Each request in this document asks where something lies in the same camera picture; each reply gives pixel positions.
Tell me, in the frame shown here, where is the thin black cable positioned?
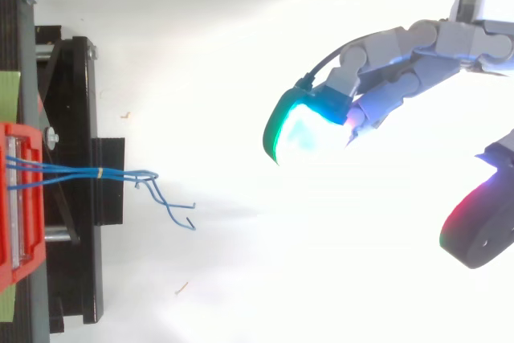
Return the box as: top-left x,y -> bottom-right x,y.
301,45 -> 342,83

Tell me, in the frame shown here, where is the red bin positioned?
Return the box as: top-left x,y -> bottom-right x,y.
0,121 -> 47,295

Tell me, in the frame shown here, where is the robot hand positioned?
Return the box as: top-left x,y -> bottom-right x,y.
262,0 -> 514,270

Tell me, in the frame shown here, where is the blue cable bundle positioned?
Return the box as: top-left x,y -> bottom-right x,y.
5,155 -> 198,231

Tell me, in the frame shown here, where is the black stand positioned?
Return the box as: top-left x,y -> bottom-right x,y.
0,0 -> 125,343

